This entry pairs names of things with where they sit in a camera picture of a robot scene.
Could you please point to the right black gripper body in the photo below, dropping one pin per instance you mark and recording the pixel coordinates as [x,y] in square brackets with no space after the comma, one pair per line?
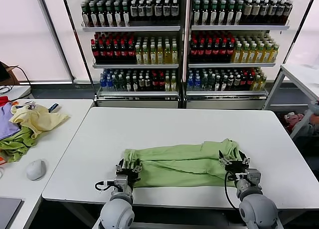
[236,167]

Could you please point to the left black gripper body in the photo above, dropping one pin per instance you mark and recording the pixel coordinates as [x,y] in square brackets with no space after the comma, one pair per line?
[128,175]

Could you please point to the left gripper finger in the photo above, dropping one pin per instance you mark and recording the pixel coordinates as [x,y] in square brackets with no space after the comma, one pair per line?
[120,168]
[137,167]

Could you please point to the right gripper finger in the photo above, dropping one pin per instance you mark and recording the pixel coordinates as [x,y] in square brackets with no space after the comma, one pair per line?
[223,159]
[245,160]

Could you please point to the light green t-shirt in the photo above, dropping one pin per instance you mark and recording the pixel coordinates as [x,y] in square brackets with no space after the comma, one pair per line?
[179,161]

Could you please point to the person's hand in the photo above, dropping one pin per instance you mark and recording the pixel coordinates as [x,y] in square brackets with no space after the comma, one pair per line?
[316,119]

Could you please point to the pink plush toy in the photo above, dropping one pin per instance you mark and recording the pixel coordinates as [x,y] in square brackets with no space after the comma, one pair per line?
[294,119]

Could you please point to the gray cloth pile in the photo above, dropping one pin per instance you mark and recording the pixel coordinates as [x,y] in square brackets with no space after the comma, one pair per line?
[311,130]

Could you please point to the white-capped dark bottle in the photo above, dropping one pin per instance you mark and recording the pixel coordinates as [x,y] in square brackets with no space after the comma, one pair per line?
[135,84]
[141,84]
[224,83]
[217,83]
[230,83]
[237,83]
[148,84]
[128,84]

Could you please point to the white side table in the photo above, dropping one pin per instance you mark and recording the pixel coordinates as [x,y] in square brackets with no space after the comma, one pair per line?
[274,89]

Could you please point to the small red-label cola bottle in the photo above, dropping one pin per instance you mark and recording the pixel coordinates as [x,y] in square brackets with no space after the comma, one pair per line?
[155,84]
[250,83]
[244,83]
[161,84]

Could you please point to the clear green-tinted bottle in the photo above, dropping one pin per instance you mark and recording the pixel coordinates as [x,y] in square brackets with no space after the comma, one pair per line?
[122,84]
[204,83]
[211,83]
[115,84]

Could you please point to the small yellow drink bottle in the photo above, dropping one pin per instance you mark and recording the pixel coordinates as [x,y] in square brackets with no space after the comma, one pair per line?
[174,84]
[167,84]
[263,83]
[256,83]

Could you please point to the blue water bottle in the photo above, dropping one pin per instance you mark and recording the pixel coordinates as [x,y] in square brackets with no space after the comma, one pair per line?
[109,84]
[190,83]
[197,83]
[102,84]

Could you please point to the white computer mouse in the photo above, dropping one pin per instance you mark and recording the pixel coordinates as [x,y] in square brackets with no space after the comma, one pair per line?
[36,169]

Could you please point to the blue white striped item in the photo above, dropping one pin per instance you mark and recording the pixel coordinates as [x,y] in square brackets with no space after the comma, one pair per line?
[53,107]

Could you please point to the pale yellow shirt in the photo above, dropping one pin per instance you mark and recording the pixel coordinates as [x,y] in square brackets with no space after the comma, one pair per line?
[42,120]

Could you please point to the crumpled olive green garment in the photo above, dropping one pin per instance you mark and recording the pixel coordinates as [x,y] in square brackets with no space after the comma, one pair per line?
[15,145]

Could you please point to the red-capped cola bottle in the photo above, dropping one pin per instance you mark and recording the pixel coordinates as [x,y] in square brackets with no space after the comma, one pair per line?
[201,51]
[194,51]
[131,52]
[110,52]
[230,51]
[216,51]
[95,52]
[117,52]
[223,51]
[102,52]
[124,52]
[208,51]

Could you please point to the white printed cloth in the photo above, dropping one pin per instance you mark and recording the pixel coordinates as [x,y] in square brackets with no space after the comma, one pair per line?
[30,105]

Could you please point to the orange object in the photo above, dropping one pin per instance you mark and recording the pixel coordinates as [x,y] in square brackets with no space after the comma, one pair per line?
[1,161]

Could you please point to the gray laptop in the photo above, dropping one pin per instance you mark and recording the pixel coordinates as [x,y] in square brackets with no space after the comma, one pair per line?
[8,211]

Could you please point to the purple garment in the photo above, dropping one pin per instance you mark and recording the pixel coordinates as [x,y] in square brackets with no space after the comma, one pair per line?
[7,125]

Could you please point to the black slanted pole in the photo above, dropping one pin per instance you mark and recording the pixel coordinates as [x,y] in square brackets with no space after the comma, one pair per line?
[79,47]

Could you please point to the black beverage shelf unit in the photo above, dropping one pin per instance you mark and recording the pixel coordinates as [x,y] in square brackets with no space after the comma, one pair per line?
[137,28]
[239,28]

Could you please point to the red garment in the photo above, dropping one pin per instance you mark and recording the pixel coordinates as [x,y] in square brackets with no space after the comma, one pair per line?
[3,100]

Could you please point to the cardboard box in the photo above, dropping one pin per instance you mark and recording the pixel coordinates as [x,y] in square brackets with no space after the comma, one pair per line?
[12,74]

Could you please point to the green-capped white-label bottle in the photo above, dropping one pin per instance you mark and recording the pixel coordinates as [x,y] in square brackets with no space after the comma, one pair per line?
[117,16]
[126,16]
[109,16]
[197,15]
[205,15]
[213,15]
[86,16]
[101,16]
[238,15]
[93,16]
[230,15]
[222,15]

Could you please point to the dark bottle gray label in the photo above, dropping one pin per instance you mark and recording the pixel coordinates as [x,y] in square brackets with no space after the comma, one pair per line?
[272,11]
[263,11]
[247,11]
[255,11]
[288,11]
[280,11]

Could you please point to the dark bottle white label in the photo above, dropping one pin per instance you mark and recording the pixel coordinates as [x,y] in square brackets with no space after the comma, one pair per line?
[149,11]
[158,10]
[141,11]
[134,11]
[167,10]
[175,10]

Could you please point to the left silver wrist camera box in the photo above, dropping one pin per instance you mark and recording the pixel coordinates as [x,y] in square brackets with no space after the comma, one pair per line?
[120,183]

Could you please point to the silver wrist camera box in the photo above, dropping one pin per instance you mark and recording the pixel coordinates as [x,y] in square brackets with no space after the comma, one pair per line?
[120,183]
[253,176]

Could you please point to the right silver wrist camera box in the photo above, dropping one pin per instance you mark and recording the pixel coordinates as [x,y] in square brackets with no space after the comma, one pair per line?
[253,176]

